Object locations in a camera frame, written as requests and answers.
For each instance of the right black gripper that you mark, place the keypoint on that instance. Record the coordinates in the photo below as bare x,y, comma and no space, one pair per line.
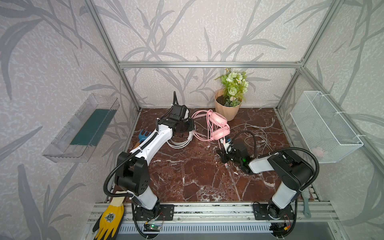
227,154

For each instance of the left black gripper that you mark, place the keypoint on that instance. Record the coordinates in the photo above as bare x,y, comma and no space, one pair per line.
186,126

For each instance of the pink headphones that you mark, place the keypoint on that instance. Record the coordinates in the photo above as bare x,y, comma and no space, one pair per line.
217,126

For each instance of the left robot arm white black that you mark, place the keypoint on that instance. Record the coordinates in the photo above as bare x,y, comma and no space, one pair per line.
131,177

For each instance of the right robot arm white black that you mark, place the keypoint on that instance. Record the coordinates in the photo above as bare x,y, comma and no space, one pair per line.
298,168

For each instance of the beige flower pot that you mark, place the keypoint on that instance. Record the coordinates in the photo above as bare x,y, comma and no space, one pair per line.
228,112

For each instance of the green artificial plant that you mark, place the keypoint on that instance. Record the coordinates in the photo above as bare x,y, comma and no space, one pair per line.
235,86

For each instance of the pink object in basket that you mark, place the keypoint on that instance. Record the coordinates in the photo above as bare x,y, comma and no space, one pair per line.
318,152

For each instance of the yellow black work glove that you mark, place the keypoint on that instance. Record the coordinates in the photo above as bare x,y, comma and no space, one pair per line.
108,224

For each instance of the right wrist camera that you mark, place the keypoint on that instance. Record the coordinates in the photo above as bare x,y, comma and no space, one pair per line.
228,147

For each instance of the blue garden rake wooden handle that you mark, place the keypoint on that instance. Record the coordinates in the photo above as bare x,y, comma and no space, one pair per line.
142,137

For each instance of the white wire mesh basket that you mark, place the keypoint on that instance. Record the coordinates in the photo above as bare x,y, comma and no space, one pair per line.
322,125

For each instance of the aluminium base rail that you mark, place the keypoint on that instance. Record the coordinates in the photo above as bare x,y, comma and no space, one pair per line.
238,217

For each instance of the clear plastic wall tray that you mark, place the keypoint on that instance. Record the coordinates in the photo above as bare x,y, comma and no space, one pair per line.
79,138

